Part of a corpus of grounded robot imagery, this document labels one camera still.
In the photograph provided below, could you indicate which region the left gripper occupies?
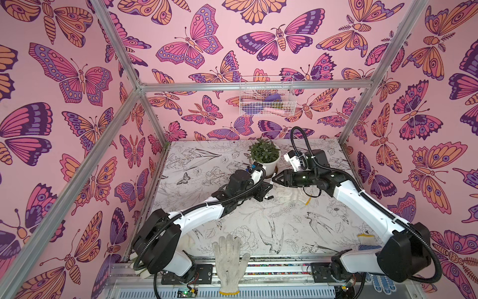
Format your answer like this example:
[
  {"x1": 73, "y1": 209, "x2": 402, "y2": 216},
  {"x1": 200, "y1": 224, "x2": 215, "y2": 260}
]
[{"x1": 233, "y1": 181, "x2": 273, "y2": 204}]

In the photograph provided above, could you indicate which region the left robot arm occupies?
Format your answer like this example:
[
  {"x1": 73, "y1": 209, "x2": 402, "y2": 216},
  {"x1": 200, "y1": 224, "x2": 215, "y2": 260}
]
[{"x1": 131, "y1": 166, "x2": 272, "y2": 277}]

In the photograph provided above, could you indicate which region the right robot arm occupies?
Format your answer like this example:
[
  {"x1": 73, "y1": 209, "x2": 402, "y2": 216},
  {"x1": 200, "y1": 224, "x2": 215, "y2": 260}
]
[{"x1": 272, "y1": 169, "x2": 443, "y2": 284}]

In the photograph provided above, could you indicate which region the white potted green plant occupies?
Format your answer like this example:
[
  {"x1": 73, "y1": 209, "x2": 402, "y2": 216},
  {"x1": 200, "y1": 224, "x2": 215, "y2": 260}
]
[{"x1": 249, "y1": 138, "x2": 281, "y2": 177}]

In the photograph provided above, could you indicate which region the white glove on table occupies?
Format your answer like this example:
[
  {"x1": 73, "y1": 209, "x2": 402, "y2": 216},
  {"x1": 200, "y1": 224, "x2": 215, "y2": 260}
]
[{"x1": 275, "y1": 186, "x2": 312, "y2": 206}]

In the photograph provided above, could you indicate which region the white glove front edge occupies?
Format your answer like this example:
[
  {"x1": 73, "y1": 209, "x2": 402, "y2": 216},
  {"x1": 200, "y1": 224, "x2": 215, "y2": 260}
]
[{"x1": 212, "y1": 234, "x2": 250, "y2": 296}]

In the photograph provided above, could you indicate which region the blue dotted glove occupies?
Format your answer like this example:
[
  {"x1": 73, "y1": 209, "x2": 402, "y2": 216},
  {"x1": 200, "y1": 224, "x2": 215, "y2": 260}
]
[{"x1": 365, "y1": 274, "x2": 397, "y2": 295}]

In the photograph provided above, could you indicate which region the small circuit board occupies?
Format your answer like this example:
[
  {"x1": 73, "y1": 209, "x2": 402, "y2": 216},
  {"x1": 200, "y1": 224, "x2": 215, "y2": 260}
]
[{"x1": 177, "y1": 288, "x2": 198, "y2": 299}]

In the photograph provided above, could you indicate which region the striped glove left edge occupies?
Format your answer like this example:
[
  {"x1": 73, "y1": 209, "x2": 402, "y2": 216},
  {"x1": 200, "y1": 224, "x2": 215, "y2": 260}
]
[{"x1": 130, "y1": 257, "x2": 153, "y2": 279}]

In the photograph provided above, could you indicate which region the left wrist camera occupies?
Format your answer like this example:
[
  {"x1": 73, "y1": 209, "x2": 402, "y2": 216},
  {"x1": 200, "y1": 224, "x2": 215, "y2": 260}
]
[{"x1": 247, "y1": 162, "x2": 266, "y2": 184}]

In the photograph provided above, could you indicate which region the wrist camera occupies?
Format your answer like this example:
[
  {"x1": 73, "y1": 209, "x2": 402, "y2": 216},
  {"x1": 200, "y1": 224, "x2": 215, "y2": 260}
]
[
  {"x1": 283, "y1": 150, "x2": 308, "y2": 172},
  {"x1": 247, "y1": 162, "x2": 266, "y2": 184}
]

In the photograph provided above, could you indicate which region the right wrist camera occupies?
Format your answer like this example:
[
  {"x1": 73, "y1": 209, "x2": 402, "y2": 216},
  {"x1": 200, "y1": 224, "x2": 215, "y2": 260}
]
[{"x1": 283, "y1": 150, "x2": 308, "y2": 172}]

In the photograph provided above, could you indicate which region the white wire wall basket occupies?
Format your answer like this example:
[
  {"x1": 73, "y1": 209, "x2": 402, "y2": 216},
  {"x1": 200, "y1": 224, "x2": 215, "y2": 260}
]
[{"x1": 238, "y1": 80, "x2": 297, "y2": 118}]

